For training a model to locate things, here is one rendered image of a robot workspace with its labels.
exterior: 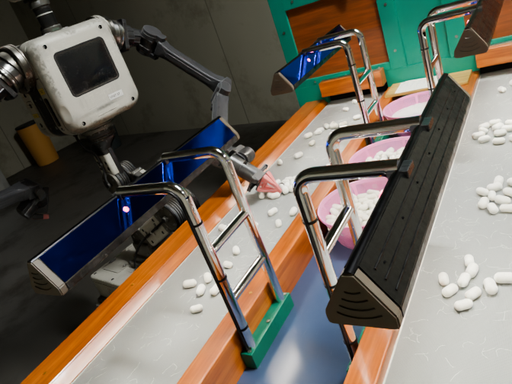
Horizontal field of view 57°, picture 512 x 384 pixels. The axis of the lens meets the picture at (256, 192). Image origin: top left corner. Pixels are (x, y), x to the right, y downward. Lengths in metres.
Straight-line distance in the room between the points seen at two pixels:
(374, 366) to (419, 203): 0.34
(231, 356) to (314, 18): 1.67
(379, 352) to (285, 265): 0.40
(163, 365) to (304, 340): 0.31
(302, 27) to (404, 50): 0.48
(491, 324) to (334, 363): 0.31
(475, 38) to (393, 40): 0.89
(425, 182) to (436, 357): 0.34
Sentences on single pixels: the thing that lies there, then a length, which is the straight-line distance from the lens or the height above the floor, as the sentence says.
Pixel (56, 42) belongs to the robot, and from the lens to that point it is 1.76.
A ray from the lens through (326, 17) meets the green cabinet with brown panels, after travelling 2.29.
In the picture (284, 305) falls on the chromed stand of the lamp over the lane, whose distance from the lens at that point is 1.15.
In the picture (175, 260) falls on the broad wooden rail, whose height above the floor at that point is 0.75.
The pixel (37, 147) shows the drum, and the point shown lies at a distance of 7.54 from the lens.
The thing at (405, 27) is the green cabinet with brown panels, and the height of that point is 1.00.
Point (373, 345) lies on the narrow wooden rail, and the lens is 0.90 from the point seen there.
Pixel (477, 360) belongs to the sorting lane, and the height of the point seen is 0.74.
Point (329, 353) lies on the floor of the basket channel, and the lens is 1.04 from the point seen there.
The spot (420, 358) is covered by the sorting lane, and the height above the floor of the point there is 0.74.
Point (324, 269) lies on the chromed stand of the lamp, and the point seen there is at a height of 0.94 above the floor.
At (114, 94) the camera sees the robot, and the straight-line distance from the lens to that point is 1.83.
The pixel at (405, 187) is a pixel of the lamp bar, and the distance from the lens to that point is 0.64.
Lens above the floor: 1.40
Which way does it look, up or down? 23 degrees down
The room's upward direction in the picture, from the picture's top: 21 degrees counter-clockwise
